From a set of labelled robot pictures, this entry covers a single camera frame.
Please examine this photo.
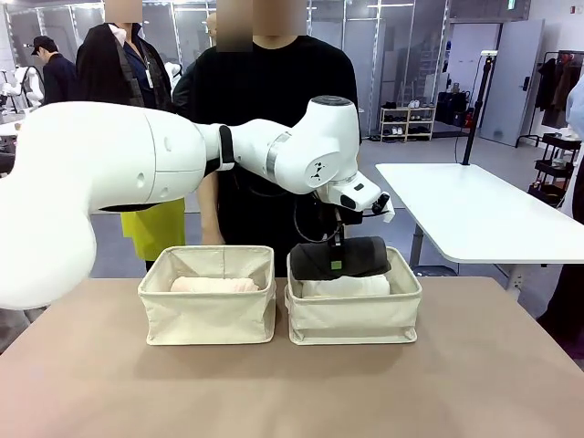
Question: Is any cream fabric basket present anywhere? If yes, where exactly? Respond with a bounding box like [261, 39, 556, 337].
[137, 245, 278, 346]
[285, 245, 423, 345]

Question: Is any man with black cap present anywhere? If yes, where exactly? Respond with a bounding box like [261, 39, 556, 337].
[30, 35, 79, 106]

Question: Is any grey towel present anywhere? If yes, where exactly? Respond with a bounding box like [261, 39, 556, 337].
[290, 235, 392, 282]

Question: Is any pink towel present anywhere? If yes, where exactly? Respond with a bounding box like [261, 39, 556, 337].
[169, 275, 261, 294]

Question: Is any black coat rack with clothes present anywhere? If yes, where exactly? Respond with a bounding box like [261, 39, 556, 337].
[531, 49, 584, 150]

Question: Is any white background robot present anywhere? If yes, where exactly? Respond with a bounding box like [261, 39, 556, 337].
[0, 66, 47, 113]

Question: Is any black camera tripod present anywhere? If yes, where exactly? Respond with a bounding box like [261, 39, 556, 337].
[460, 50, 498, 166]

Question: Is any person in yellow apron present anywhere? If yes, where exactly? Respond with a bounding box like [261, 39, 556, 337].
[75, 20, 188, 270]

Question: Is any grey door panel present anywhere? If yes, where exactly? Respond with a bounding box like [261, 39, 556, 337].
[481, 20, 547, 147]

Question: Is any wooden shoe rack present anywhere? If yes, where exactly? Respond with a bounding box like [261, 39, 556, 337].
[379, 105, 437, 142]

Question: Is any white towel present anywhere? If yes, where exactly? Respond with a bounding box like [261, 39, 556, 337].
[298, 272, 391, 300]

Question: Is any black utility cart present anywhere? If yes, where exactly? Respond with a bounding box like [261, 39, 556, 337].
[528, 132, 584, 209]

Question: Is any grey hanging fabric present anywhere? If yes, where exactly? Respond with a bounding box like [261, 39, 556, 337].
[0, 306, 45, 353]

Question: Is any bald person in dark jacket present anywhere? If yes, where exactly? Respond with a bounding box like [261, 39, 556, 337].
[172, 12, 219, 110]

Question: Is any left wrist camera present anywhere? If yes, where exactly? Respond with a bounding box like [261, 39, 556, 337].
[370, 193, 396, 224]

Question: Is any black round stool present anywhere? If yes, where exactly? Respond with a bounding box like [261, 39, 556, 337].
[412, 265, 458, 278]

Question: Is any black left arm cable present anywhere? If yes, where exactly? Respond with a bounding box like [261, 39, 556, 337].
[293, 193, 343, 244]

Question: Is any person's right forearm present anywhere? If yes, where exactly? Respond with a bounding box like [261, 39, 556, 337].
[197, 172, 224, 236]

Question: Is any white side table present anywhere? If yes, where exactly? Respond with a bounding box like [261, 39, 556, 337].
[374, 162, 584, 293]

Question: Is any person in black t-shirt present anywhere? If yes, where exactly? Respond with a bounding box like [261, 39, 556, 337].
[185, 34, 361, 277]

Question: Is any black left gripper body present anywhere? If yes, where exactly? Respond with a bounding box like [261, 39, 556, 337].
[335, 207, 364, 227]

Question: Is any black luggage pile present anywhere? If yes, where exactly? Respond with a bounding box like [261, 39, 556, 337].
[435, 89, 472, 128]

